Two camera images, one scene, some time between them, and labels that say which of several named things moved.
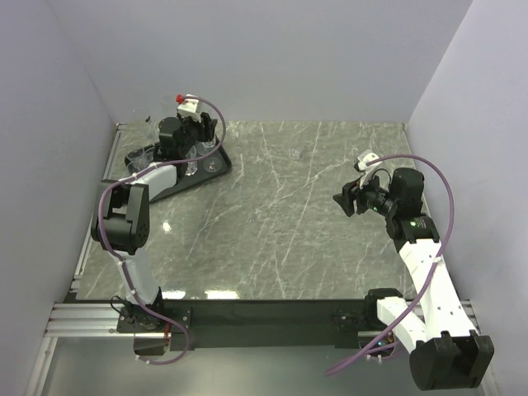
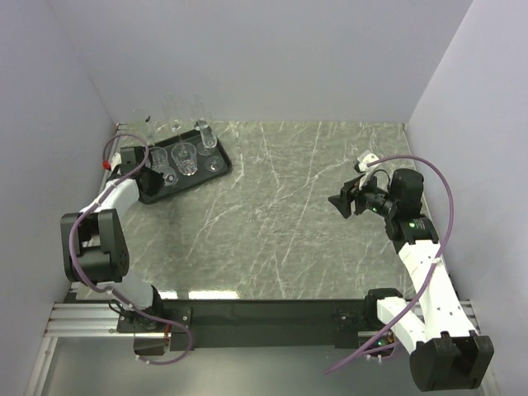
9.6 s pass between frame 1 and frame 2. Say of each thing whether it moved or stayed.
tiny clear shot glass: moved
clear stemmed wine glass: stayed
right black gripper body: stayed
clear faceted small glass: stayed
